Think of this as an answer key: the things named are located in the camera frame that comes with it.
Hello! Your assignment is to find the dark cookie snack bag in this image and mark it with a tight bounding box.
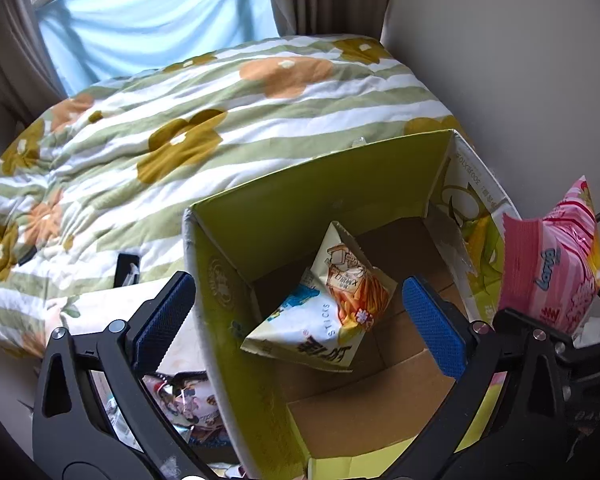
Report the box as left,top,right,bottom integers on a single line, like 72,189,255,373
143,372,230,448

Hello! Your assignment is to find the pink snack bag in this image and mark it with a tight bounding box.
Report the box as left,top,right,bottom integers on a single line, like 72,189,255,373
498,177,600,335

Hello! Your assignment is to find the white sticks snack bag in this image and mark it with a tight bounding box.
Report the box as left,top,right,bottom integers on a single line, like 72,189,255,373
242,221,396,373

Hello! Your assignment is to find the green cardboard box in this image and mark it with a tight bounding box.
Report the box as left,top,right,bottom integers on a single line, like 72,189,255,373
183,130,515,479

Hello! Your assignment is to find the black phone on bed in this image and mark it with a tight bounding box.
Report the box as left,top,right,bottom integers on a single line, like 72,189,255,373
114,252,140,288

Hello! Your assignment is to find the floral striped duvet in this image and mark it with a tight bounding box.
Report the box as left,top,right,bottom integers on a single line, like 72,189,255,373
0,35,460,356

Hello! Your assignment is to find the left brown curtain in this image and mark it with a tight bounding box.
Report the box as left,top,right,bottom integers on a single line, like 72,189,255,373
0,0,67,125

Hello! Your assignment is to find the light blue window cloth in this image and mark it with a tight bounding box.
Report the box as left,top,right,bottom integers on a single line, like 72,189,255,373
36,0,277,94

